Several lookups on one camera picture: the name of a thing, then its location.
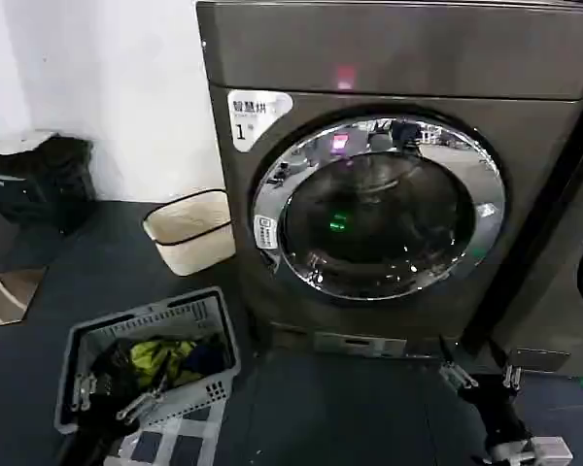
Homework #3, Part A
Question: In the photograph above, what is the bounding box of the blue white checkered cloth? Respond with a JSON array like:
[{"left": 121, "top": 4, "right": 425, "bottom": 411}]
[{"left": 104, "top": 401, "right": 225, "bottom": 466}]

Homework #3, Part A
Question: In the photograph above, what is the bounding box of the grey dryer base hatch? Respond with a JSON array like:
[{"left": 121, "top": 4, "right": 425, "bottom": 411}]
[
  {"left": 512, "top": 347, "right": 572, "bottom": 375},
  {"left": 313, "top": 331, "right": 409, "bottom": 358}
]

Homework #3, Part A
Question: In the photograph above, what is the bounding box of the yellow-green garment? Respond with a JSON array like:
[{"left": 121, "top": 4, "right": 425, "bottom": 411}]
[{"left": 127, "top": 338, "right": 198, "bottom": 390}]

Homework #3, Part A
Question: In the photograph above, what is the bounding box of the white number label sticker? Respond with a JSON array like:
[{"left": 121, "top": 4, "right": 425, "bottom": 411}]
[{"left": 226, "top": 89, "right": 293, "bottom": 154}]

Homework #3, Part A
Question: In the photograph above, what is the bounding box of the black garment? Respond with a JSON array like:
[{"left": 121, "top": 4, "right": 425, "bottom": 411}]
[{"left": 87, "top": 339, "right": 138, "bottom": 407}]

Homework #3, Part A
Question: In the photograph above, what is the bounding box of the dark blue garment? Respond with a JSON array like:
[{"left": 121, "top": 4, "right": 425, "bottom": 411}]
[{"left": 182, "top": 341, "right": 225, "bottom": 383}]

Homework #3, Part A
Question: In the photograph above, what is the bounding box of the grey front-load dryer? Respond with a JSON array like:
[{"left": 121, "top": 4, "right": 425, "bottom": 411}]
[{"left": 485, "top": 140, "right": 583, "bottom": 380}]

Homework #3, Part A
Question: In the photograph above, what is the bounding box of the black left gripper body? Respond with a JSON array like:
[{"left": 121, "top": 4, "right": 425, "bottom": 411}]
[{"left": 65, "top": 395, "right": 135, "bottom": 466}]

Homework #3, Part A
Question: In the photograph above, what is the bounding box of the grey front-load dryer numbered one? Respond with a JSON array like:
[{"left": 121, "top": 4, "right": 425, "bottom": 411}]
[{"left": 195, "top": 0, "right": 583, "bottom": 365}]

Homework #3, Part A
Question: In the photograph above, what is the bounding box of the small white door sticker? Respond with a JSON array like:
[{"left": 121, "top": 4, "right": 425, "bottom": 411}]
[{"left": 255, "top": 215, "right": 281, "bottom": 251}]

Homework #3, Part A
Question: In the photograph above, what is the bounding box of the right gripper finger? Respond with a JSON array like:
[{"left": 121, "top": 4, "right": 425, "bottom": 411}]
[
  {"left": 438, "top": 347, "right": 478, "bottom": 389},
  {"left": 490, "top": 342, "right": 523, "bottom": 389}
]

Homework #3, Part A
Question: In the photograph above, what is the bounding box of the grey plastic laundry basket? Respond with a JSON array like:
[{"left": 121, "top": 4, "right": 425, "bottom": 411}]
[{"left": 52, "top": 285, "right": 242, "bottom": 436}]

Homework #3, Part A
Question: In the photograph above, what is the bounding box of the white bin with black trim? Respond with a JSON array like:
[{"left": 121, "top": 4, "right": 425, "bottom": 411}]
[{"left": 142, "top": 187, "right": 237, "bottom": 278}]

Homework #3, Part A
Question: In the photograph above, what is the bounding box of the black waste bin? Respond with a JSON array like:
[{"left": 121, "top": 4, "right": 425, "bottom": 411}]
[{"left": 0, "top": 128, "right": 98, "bottom": 237}]

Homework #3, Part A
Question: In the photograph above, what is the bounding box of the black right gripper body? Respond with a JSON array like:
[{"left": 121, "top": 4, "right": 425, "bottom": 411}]
[{"left": 461, "top": 374, "right": 538, "bottom": 450}]

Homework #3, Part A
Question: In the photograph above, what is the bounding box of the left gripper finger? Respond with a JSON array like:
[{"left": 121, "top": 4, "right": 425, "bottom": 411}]
[
  {"left": 115, "top": 351, "right": 174, "bottom": 422},
  {"left": 74, "top": 362, "right": 109, "bottom": 410}
]

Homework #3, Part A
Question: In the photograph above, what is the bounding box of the round chrome glass dryer door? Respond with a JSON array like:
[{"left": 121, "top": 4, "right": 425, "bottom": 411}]
[{"left": 251, "top": 114, "right": 508, "bottom": 301}]

